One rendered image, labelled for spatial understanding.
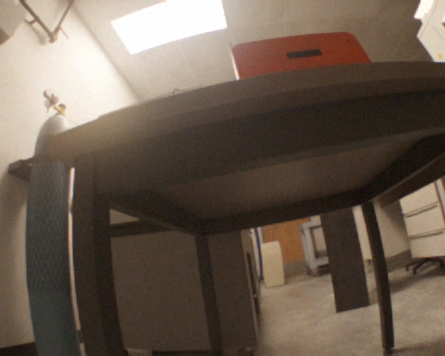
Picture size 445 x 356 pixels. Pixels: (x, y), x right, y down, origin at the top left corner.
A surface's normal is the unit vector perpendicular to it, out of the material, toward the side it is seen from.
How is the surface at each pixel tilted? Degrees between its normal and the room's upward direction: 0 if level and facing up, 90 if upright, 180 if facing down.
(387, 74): 90
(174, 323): 90
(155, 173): 90
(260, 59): 90
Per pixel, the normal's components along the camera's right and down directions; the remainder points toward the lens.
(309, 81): -0.17, -0.31
